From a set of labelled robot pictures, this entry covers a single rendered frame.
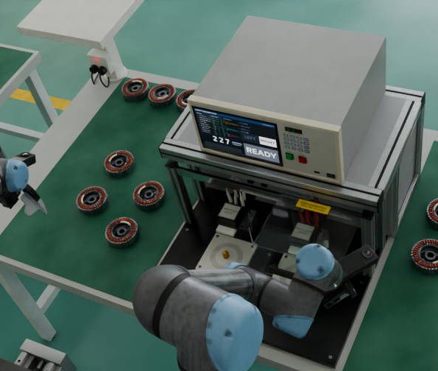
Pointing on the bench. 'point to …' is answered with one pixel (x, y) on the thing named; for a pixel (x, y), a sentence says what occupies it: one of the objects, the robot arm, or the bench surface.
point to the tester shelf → (256, 174)
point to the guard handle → (280, 271)
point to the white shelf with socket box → (84, 29)
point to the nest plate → (215, 255)
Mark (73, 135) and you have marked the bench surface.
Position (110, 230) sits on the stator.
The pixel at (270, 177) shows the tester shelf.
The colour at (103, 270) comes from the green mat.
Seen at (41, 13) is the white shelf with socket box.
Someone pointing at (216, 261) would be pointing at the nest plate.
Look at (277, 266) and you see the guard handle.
